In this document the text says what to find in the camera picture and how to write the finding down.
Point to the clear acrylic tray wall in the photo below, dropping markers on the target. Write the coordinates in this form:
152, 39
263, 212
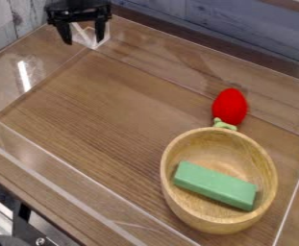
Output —
90, 212

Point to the red plush strawberry toy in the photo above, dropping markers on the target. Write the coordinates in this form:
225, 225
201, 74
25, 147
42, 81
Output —
230, 108

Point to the clear acrylic corner bracket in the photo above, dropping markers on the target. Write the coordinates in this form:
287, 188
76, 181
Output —
84, 36

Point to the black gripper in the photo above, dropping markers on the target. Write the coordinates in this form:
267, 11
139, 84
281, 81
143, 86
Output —
66, 11

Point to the green rectangular block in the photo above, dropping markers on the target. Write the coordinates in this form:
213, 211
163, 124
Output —
219, 187

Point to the wooden bowl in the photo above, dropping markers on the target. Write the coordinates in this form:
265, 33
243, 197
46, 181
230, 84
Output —
230, 153

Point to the black table leg frame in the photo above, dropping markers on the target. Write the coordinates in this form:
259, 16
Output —
23, 230

